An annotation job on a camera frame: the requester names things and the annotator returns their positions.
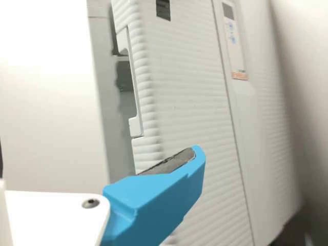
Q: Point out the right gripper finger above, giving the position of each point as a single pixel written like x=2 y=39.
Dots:
x=159 y=200

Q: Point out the incubator door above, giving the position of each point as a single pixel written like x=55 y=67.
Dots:
x=194 y=89

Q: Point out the white incubator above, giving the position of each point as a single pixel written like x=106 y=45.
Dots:
x=51 y=115

